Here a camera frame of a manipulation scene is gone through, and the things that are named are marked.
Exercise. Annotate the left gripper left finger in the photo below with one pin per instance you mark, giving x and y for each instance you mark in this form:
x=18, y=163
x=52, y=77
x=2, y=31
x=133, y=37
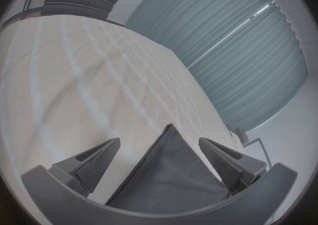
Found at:
x=94, y=171

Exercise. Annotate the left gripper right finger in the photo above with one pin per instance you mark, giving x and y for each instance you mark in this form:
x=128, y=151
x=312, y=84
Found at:
x=223, y=167

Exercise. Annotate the black trousers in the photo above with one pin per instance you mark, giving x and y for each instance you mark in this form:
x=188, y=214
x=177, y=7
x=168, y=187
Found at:
x=171, y=174

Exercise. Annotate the white printed pillow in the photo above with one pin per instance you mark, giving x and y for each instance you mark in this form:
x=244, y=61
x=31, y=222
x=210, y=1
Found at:
x=234, y=142

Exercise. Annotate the grey bedside table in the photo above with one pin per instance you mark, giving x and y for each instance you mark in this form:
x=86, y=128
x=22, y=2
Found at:
x=242, y=135

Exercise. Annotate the bed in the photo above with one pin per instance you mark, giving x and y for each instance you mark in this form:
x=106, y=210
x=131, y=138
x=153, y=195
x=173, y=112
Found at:
x=74, y=82

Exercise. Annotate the blue-green curtain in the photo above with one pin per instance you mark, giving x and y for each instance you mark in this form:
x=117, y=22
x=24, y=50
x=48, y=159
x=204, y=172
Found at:
x=198, y=8
x=248, y=75

